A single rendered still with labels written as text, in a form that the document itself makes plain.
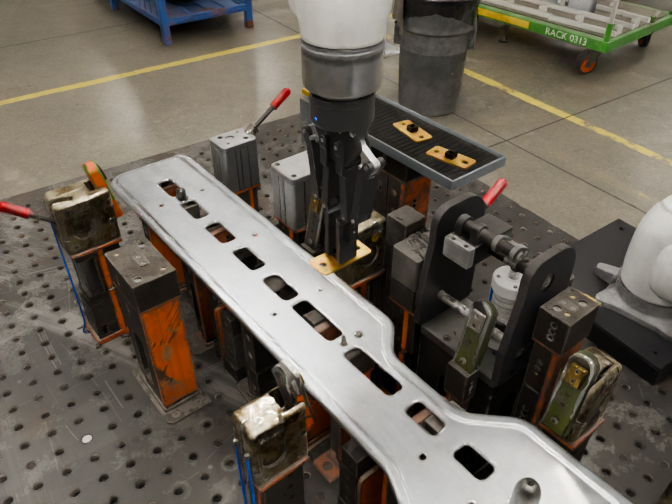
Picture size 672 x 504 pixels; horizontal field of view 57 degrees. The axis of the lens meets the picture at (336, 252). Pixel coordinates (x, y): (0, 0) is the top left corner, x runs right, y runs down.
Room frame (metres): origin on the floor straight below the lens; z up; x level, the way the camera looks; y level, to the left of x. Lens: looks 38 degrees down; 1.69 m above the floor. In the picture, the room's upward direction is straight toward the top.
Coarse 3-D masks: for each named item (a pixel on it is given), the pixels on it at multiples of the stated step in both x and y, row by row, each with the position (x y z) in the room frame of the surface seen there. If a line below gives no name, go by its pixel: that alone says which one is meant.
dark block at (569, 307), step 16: (544, 304) 0.62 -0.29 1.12; (560, 304) 0.62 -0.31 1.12; (576, 304) 0.62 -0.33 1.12; (592, 304) 0.62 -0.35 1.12; (544, 320) 0.61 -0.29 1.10; (560, 320) 0.59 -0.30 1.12; (576, 320) 0.59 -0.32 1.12; (592, 320) 0.62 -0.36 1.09; (544, 336) 0.60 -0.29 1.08; (560, 336) 0.59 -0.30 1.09; (576, 336) 0.60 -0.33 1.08; (544, 352) 0.60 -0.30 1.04; (560, 352) 0.58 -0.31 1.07; (576, 352) 0.62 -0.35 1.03; (528, 368) 0.62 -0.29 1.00; (544, 368) 0.60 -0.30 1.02; (560, 368) 0.60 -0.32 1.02; (528, 384) 0.61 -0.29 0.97; (544, 384) 0.59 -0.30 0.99; (528, 400) 0.61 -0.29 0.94; (544, 400) 0.59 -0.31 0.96; (528, 416) 0.60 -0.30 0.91
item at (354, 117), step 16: (368, 96) 0.64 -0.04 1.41; (320, 112) 0.63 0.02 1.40; (336, 112) 0.62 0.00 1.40; (352, 112) 0.62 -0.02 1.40; (368, 112) 0.64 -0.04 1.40; (320, 128) 0.67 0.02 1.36; (336, 128) 0.62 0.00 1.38; (352, 128) 0.62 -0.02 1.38; (368, 128) 0.64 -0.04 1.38; (352, 144) 0.63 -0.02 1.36; (368, 144) 0.63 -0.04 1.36; (352, 160) 0.63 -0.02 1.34
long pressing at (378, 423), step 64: (128, 192) 1.10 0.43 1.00; (192, 192) 1.10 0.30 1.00; (192, 256) 0.88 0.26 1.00; (256, 256) 0.88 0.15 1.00; (256, 320) 0.71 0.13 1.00; (384, 320) 0.71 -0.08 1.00; (320, 384) 0.58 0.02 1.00; (384, 448) 0.48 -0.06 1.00; (448, 448) 0.48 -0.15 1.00; (512, 448) 0.48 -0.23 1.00
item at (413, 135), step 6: (408, 120) 1.10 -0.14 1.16; (396, 126) 1.07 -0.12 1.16; (402, 126) 1.07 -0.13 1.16; (408, 126) 1.05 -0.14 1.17; (414, 126) 1.06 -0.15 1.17; (402, 132) 1.05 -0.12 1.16; (408, 132) 1.05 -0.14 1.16; (414, 132) 1.05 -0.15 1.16; (420, 132) 1.05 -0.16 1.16; (426, 132) 1.05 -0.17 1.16; (414, 138) 1.02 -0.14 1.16; (420, 138) 1.02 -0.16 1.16; (426, 138) 1.02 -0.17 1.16
